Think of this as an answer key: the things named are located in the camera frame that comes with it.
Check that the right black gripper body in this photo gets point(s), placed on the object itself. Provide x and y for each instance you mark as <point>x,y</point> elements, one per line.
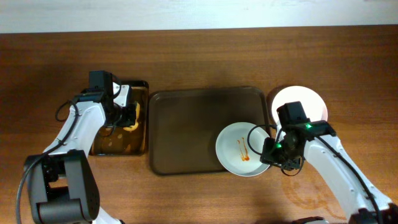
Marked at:
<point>268,152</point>

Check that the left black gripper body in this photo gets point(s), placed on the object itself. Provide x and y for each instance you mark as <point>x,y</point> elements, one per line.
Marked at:
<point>129,115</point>

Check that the yellow green scrub sponge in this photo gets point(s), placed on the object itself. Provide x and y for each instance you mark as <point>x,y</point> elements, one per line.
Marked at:
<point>132,115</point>

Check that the pink plate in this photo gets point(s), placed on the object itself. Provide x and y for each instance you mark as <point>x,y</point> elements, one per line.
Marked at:
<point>313,105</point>

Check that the pale green plate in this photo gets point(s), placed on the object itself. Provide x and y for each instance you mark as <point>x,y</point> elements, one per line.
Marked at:
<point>234,153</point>

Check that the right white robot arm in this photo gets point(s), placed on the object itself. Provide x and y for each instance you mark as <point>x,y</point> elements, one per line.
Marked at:
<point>360,200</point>

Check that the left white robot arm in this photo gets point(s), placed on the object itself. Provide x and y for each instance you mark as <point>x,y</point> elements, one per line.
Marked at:
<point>59,182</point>

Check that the small black water tray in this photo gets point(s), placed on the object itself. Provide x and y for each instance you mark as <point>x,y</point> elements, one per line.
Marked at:
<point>128,141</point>

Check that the large brown serving tray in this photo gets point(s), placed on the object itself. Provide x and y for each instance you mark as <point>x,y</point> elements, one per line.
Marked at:
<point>183,126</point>

